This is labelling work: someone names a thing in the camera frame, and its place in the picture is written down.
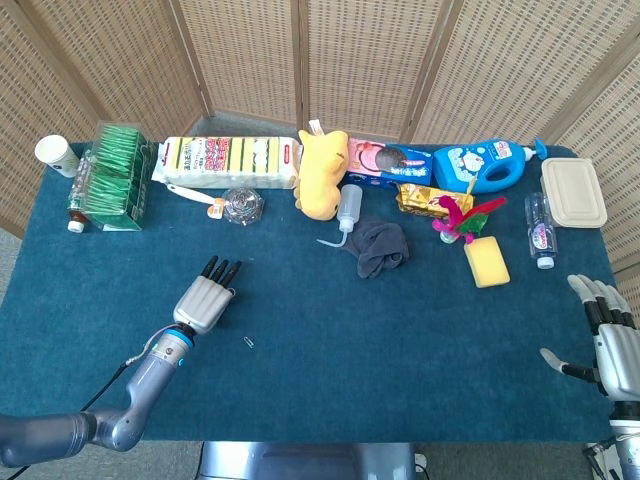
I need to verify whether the yellow plush toy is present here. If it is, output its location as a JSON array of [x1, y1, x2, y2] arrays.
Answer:
[[294, 119, 350, 223]]

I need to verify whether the blue table carpet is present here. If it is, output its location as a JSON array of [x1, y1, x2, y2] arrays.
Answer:
[[0, 141, 619, 444]]

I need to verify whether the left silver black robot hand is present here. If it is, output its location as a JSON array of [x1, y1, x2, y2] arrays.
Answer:
[[172, 255, 243, 336]]

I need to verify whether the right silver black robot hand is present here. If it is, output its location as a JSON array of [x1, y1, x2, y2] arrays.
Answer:
[[539, 272, 640, 402]]

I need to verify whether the gold snack packet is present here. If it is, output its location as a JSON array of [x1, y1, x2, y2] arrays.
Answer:
[[395, 182, 476, 220]]

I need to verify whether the woven wooden folding screen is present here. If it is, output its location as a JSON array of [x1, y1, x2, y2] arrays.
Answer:
[[0, 0, 640, 294]]

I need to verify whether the white paper cup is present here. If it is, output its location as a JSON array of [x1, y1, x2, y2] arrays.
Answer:
[[34, 134, 82, 179]]

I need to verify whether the clear plastic water bottle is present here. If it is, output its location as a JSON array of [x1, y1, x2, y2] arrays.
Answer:
[[523, 191, 559, 271]]

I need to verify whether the pink blue snack package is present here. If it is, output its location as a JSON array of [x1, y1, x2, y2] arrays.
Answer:
[[344, 136, 435, 191]]

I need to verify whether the pack of yellow sponges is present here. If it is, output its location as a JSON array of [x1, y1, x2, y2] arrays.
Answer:
[[150, 135, 304, 192]]

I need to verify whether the clear plastic wash bottle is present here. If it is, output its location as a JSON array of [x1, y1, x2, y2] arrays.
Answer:
[[316, 182, 364, 250]]

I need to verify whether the dark grey cloth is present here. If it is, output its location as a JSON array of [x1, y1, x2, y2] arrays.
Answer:
[[345, 215, 412, 281]]

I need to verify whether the green transparent box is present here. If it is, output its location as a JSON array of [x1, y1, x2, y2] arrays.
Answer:
[[78, 121, 157, 233]]

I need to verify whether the steel wool scrubber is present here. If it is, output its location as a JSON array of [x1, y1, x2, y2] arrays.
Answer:
[[221, 186, 267, 228]]

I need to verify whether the brown bottle with white cap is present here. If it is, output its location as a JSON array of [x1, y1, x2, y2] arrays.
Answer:
[[66, 149, 99, 234]]

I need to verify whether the beige lidded lunch box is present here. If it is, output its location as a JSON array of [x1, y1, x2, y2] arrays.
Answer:
[[539, 156, 609, 230]]

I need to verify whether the colourful feather shuttlecock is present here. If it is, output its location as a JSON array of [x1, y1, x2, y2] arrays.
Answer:
[[431, 177, 509, 246]]

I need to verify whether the yellow sponge block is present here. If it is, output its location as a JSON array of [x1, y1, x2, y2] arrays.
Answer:
[[462, 235, 512, 290]]

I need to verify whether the blue detergent bottle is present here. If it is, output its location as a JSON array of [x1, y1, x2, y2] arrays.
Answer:
[[431, 137, 550, 196]]

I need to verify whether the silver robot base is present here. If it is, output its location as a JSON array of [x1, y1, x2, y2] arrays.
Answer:
[[196, 440, 419, 480]]

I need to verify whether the thin arm cable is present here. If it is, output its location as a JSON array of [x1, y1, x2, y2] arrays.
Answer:
[[78, 327, 174, 414]]

